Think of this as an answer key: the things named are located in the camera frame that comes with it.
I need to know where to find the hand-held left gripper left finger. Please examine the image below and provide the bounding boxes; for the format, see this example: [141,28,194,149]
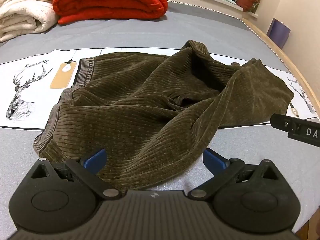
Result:
[26,148,123,201]

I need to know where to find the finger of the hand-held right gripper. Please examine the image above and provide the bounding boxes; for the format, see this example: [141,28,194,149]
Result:
[270,114,292,133]

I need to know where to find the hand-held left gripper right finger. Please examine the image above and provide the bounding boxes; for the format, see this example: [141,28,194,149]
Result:
[187,148,284,201]

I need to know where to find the olive corduroy pants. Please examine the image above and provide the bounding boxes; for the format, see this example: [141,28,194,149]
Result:
[33,40,295,191]

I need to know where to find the purple box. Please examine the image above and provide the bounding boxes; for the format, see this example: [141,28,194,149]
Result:
[266,18,291,50]

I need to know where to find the white deer printed sheet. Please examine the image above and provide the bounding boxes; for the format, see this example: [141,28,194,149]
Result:
[0,46,319,130]

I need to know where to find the bed with grey sheet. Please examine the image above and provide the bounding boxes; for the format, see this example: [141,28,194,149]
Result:
[0,0,320,240]

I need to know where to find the white headboard shelf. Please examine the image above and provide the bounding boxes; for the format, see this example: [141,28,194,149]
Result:
[160,0,258,20]

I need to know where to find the red folded quilt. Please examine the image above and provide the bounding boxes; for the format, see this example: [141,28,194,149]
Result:
[52,0,168,25]

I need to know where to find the white folded blanket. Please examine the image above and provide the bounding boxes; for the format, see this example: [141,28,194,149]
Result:
[0,0,66,43]

